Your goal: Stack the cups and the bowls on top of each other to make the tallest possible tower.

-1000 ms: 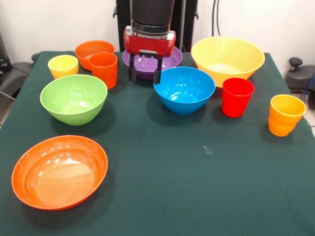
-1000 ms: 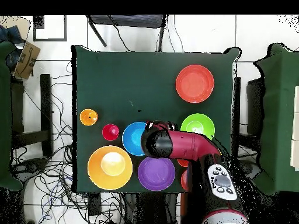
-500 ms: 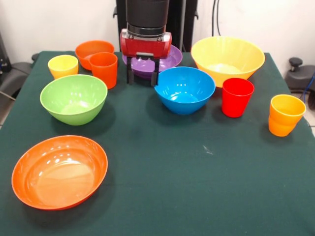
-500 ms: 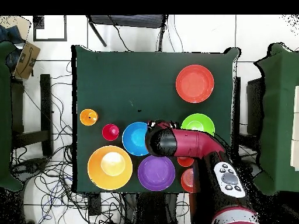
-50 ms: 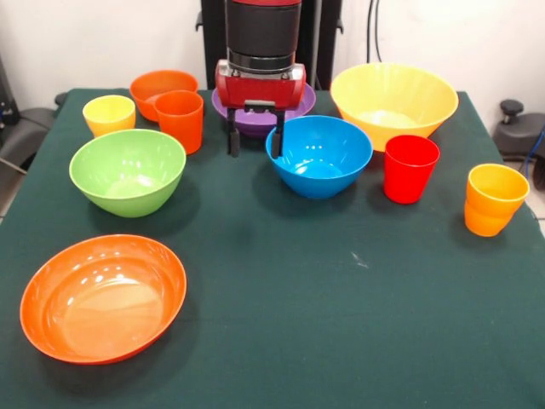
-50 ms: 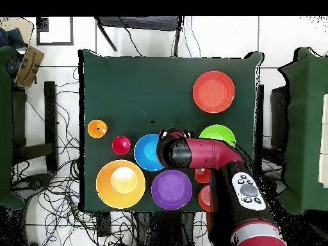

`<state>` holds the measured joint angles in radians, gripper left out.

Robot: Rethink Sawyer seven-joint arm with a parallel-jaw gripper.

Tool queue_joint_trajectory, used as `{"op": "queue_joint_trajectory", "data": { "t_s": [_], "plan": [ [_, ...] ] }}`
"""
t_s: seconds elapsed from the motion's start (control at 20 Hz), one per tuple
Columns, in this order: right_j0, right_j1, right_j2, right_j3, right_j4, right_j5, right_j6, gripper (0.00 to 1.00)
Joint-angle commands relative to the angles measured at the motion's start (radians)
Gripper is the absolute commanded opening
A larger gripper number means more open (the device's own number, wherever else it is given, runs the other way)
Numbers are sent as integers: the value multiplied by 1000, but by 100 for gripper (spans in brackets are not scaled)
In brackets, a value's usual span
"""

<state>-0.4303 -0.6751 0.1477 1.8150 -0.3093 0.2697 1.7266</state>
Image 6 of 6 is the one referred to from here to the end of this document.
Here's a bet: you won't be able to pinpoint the purple bowl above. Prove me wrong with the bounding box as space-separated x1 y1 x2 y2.
151 169 193 211

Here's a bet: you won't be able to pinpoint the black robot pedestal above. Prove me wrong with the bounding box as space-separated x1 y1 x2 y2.
135 211 195 246

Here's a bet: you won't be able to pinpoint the wide shallow orange bowl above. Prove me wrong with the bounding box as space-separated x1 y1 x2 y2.
192 70 236 114

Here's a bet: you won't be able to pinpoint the dark grey chair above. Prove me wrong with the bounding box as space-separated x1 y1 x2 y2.
94 16 184 57

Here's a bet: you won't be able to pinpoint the red cup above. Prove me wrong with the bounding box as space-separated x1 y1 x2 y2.
111 135 132 156

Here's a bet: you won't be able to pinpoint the blue bowl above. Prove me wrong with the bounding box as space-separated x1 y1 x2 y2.
133 133 165 172

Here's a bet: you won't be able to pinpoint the black box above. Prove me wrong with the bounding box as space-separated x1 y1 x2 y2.
270 85 290 149

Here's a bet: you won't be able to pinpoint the stepped orange-yellow cup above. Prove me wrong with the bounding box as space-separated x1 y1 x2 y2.
87 119 109 139

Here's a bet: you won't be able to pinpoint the black square frame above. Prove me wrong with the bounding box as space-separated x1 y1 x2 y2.
36 17 74 46

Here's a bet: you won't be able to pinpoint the green clothed side table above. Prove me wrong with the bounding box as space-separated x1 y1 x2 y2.
0 45 26 211
277 47 328 215

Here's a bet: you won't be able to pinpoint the large yellow bowl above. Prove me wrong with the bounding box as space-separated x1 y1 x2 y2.
95 159 146 209

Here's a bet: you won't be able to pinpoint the green bowl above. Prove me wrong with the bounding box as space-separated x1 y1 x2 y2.
199 124 236 148

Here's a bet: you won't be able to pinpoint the small orange bowl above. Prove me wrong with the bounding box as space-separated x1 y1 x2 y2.
197 184 211 212

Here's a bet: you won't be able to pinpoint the blue fabric bundle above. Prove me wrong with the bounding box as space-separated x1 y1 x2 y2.
0 26 28 49

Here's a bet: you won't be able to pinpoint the black metal stand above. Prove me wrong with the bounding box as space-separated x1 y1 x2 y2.
11 81 58 172

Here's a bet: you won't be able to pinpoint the black power strip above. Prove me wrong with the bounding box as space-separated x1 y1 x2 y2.
95 212 112 236

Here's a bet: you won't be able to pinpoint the tall orange cup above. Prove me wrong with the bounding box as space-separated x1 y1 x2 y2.
193 167 211 185

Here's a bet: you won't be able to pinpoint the white papers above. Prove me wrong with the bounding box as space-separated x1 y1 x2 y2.
318 94 328 189

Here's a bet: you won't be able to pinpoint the cardboard box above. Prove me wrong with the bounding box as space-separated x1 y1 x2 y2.
14 45 45 88

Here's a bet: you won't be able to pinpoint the tangled floor cables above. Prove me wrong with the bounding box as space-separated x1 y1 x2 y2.
11 66 144 246

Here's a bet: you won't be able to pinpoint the dark green tablecloth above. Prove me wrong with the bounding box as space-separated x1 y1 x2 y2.
78 49 265 213

